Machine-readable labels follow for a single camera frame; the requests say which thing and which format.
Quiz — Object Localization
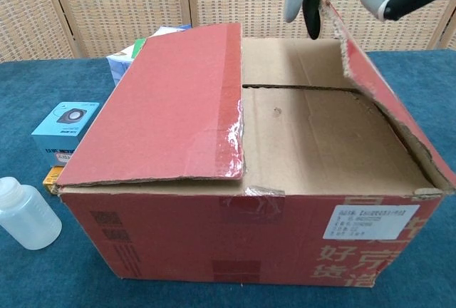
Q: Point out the red cardboard shipping box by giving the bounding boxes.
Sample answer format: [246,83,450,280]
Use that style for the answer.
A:
[54,0,456,288]

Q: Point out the light blue speaker box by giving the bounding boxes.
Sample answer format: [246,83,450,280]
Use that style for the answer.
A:
[31,101,101,169]

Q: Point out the small yellow brown box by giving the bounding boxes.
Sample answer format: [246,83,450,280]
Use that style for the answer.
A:
[41,167,65,195]

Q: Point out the green printed packet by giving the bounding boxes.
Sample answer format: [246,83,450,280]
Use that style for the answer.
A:
[128,37,148,61]

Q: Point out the woven wooden folding screen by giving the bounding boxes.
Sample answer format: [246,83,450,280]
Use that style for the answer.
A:
[0,0,456,64]

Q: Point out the white blue carton pack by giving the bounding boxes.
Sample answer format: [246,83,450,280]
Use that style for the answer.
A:
[105,25,194,86]

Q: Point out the translucent white plastic bottle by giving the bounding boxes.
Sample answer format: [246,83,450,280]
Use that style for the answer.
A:
[0,176,63,251]

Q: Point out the blue carpet table cover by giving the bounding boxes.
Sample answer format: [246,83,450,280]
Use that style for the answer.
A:
[0,49,456,308]

